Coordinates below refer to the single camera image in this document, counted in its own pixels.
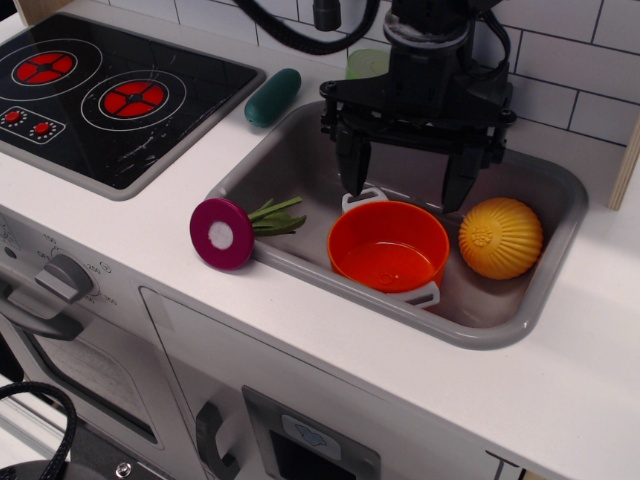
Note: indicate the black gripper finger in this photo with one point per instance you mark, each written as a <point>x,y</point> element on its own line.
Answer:
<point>461,173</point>
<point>353,152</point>

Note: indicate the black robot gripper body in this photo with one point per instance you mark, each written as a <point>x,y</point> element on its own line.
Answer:
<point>435,97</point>

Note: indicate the purple toy beet green leaves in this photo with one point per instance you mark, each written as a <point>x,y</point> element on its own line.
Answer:
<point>223,234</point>

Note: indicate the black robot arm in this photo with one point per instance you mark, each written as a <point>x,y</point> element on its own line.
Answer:
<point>415,21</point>

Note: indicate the grey toy sink basin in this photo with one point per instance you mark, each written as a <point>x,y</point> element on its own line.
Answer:
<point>477,277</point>

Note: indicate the yellow ribbed toy ball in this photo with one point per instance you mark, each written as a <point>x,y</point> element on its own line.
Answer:
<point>500,238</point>

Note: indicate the light green toy can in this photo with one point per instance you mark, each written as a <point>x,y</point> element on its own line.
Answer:
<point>367,63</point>

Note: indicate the dark green toy cucumber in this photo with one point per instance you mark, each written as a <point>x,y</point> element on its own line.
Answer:
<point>272,99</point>

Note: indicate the black toy stove top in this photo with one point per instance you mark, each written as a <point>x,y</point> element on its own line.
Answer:
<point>106,109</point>

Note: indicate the grey oven knob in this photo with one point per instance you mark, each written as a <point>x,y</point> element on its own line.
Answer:
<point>65,278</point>

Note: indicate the toy oven door window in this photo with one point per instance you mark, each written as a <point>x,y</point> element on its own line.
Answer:
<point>106,392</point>

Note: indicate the orange toy pot white handles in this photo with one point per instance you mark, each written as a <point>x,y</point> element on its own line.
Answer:
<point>393,247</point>

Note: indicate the grey cabinet door handle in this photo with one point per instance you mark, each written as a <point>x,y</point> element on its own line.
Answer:
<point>208,423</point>

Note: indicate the grey oven door handle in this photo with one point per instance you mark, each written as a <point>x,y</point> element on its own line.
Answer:
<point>24,312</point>

